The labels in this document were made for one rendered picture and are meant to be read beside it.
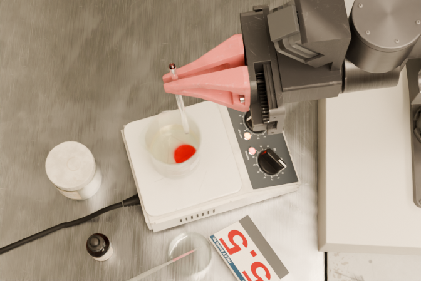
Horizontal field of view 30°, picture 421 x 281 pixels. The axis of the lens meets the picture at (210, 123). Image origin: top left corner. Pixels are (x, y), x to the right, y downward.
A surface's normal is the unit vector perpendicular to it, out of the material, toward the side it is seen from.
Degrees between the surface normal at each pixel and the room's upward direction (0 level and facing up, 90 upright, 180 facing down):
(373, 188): 4
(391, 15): 3
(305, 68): 2
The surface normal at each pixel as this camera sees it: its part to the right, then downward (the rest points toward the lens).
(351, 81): 0.08, 0.65
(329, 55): 0.12, 0.95
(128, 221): 0.00, -0.29
